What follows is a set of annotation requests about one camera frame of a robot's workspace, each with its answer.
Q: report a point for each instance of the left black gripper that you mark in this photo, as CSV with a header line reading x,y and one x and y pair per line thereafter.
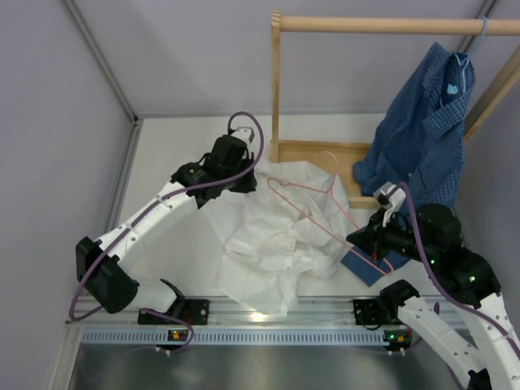
x,y
248,186

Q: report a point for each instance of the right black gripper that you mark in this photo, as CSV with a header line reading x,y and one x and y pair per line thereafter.
x,y
370,240

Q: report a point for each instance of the white shirt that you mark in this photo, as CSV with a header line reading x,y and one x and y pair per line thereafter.
x,y
293,224

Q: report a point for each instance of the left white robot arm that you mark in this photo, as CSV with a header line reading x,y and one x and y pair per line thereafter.
x,y
105,265

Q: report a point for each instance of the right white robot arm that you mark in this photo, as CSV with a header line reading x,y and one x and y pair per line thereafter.
x,y
463,277

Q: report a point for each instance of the blue checked shirt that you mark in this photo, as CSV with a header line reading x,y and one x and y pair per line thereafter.
x,y
418,141

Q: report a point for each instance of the wooden clothes rack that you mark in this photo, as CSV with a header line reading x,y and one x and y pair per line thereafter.
x,y
348,153

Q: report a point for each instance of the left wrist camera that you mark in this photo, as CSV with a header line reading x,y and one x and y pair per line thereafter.
x,y
242,138

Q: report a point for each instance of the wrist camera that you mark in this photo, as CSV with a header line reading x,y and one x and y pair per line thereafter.
x,y
242,138
390,196

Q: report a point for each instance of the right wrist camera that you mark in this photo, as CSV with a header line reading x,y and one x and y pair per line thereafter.
x,y
390,196

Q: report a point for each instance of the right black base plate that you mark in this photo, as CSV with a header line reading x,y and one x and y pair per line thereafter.
x,y
373,314

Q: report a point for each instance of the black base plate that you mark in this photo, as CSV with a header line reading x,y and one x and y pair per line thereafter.
x,y
190,311
373,314

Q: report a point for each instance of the aluminium corner post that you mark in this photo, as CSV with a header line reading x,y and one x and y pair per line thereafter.
x,y
82,27

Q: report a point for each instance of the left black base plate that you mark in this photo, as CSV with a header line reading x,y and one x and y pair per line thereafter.
x,y
190,311

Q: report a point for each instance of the blue wire hanger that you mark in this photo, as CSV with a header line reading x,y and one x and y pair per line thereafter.
x,y
456,77

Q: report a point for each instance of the slotted grey cable duct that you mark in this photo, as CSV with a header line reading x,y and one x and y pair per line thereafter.
x,y
292,337

